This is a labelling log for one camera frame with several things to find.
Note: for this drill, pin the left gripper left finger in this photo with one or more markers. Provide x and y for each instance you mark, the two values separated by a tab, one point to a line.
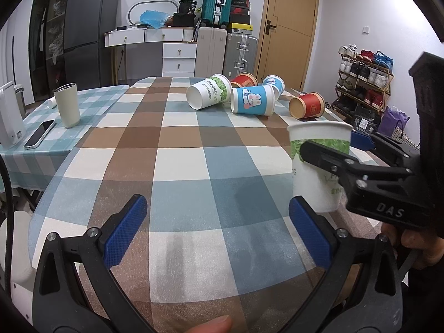
75	290

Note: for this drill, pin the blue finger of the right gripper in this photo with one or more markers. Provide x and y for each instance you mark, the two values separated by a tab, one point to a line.
332	161
389	150

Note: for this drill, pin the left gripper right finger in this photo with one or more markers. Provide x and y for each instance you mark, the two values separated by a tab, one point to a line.
360	290

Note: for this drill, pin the green leaf white paper cup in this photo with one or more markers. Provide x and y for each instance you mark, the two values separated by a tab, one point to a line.
318	187

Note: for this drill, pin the red paper cup front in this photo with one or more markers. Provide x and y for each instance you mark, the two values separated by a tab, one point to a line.
309	105

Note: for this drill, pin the red paper cup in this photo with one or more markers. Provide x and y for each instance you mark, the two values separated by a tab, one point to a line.
309	105
244	79

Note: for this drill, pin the blue paper cup rear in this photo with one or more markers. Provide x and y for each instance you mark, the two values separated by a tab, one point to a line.
277	82

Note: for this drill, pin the blue rabbit paper cup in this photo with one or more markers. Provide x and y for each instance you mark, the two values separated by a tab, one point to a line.
256	100

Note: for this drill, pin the red paper cup rear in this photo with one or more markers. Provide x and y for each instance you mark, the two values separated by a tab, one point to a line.
244	79

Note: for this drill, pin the person's right hand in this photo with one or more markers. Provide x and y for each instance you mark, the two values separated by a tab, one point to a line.
429	245

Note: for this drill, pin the person's left hand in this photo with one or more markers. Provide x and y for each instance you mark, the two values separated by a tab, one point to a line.
221	324

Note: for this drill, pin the purple bag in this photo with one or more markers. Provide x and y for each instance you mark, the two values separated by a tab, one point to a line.
393	123

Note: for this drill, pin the shoe rack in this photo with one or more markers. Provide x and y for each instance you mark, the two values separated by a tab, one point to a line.
363	87

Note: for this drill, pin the wooden door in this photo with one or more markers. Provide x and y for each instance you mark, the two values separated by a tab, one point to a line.
287	33

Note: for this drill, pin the checkered tablecloth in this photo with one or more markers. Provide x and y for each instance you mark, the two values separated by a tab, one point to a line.
217	239

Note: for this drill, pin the smartphone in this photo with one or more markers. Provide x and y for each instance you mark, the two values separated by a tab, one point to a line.
39	134

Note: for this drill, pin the silver suitcase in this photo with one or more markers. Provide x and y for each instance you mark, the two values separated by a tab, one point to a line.
240	54

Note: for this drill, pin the white appliance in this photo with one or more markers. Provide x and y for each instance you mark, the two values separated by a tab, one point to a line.
12	129

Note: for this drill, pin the stacked shoe boxes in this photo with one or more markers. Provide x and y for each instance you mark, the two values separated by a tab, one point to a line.
239	16

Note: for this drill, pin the beige suitcase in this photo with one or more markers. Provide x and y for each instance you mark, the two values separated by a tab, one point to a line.
210	51

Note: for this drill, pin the cream tumbler mug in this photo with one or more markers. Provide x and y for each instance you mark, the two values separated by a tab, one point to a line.
67	103

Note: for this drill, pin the teal suitcase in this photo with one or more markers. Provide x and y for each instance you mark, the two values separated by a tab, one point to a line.
216	13

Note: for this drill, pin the white drawer desk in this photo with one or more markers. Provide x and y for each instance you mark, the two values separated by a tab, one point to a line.
165	52

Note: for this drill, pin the blue plastic bag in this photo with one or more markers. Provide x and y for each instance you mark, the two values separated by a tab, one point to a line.
154	19

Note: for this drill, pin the black shelving cabinet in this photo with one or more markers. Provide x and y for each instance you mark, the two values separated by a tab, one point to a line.
46	47

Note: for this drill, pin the black refrigerator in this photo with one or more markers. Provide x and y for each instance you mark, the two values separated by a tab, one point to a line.
87	59

